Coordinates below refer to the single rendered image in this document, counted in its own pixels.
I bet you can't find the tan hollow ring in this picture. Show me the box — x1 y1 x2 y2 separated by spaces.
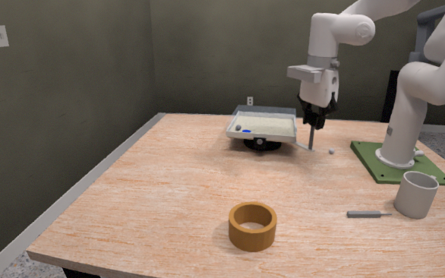
229 201 277 252

